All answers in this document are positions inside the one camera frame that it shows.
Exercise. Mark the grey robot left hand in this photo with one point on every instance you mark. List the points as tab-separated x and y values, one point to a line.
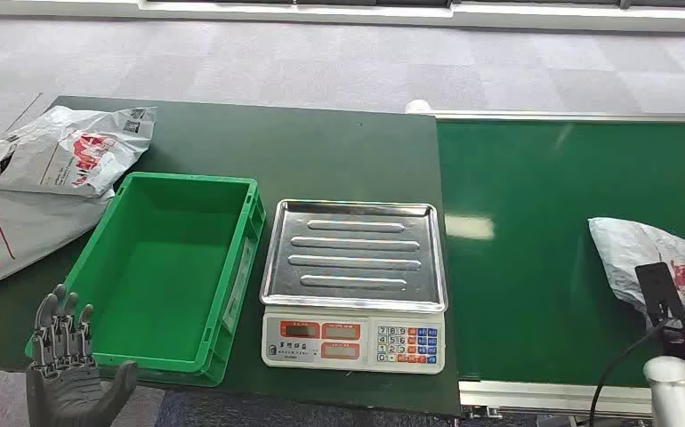
65	389

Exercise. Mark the grey mailer package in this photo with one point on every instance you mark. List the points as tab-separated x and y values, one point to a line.
631	253

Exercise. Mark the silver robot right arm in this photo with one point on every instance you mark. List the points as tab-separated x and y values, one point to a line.
675	392

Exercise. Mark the green belt conveyor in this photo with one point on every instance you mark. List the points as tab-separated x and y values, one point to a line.
531	247

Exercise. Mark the green plastic crate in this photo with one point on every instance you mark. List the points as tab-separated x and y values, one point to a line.
160	277

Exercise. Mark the large flat grey mailer bag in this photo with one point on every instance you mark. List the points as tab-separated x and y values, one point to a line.
18	230

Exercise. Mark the grey mailer bag red print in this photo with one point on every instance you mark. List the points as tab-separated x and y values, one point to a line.
53	153

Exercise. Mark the white scale with steel tray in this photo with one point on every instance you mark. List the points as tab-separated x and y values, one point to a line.
354	259

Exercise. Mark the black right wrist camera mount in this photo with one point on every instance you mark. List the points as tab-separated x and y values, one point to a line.
661	292

